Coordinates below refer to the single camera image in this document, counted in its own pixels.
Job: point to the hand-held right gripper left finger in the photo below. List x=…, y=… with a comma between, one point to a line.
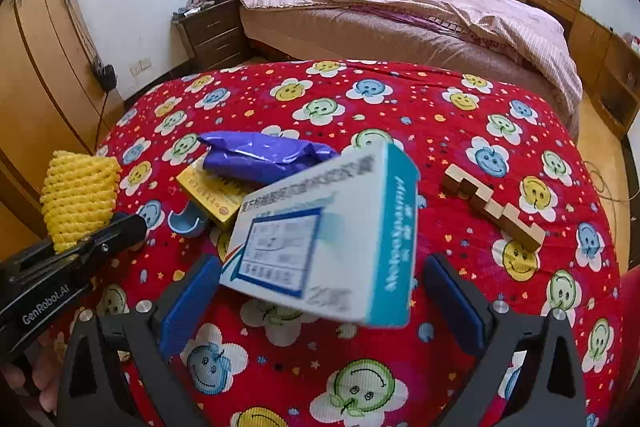
x=187, y=307

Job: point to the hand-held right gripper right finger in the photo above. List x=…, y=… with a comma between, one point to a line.
x=460, y=307

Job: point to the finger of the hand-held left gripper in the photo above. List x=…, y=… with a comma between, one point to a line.
x=120, y=232

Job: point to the yellow foam net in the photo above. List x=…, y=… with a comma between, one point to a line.
x=80, y=192

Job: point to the small yellow box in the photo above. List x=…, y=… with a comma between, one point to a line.
x=210, y=199

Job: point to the white and teal medicine box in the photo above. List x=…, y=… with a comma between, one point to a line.
x=320, y=252

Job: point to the purple plastic packet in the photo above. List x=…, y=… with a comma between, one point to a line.
x=260, y=154

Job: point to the person's left hand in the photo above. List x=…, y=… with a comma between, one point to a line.
x=15, y=384

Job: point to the small blue cap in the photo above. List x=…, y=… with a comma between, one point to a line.
x=185, y=228

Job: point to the wooden block puzzle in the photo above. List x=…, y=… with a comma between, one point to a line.
x=525, y=234

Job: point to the light wooden wardrobe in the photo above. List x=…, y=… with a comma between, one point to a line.
x=30, y=82

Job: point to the red flower printed blanket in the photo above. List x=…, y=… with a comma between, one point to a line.
x=400, y=117

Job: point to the dark wooden nightstand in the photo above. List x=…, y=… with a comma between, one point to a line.
x=215, y=37

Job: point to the wooden corner shelf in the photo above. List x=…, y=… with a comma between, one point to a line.
x=617, y=82

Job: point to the wooden bed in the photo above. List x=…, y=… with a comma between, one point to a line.
x=350, y=32

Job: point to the long wooden desk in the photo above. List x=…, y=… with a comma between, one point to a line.
x=550, y=4

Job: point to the small clutter on shelf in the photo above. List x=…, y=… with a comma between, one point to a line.
x=632, y=42

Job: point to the low wall outlet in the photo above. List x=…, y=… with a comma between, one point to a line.
x=140, y=67

